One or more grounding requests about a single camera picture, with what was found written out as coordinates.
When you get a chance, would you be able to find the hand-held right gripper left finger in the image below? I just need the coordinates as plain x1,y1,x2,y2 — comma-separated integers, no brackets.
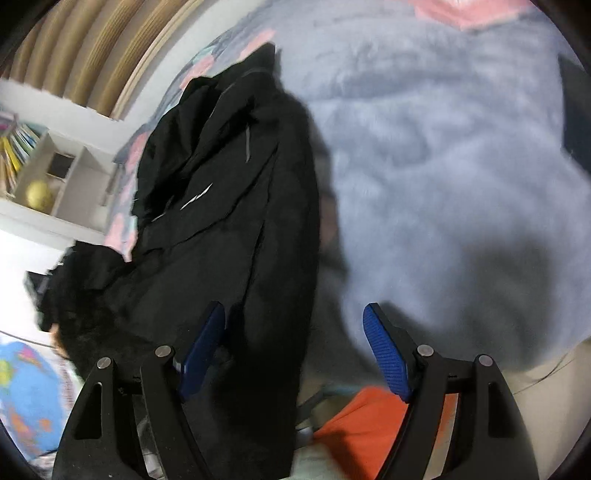
52,301,227,480

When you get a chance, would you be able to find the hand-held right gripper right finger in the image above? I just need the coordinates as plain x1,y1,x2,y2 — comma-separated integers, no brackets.
362,302,540,480

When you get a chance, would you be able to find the black hooded jacket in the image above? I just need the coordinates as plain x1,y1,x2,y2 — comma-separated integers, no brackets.
39,44,324,480

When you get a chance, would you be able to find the orange cloth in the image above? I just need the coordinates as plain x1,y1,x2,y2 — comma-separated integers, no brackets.
314,385,460,480

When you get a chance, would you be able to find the yellow globe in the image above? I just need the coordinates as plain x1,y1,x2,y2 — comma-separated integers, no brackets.
25,180,54,210

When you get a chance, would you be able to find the row of colourful books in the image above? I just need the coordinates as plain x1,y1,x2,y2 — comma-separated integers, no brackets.
0,108,42,195

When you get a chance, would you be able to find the grey floral blanket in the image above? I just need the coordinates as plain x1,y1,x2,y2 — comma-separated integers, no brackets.
104,0,591,388

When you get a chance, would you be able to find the striped window blind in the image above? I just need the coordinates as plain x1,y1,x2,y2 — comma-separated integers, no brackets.
0,0,204,121

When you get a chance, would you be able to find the dark flat device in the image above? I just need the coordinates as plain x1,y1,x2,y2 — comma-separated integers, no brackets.
558,54,591,160

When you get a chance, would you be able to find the pink pillow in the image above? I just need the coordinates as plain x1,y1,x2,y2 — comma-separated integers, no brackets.
409,0,532,32

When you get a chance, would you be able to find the white wall shelf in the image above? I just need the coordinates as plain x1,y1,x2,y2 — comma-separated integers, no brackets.
0,78,121,236

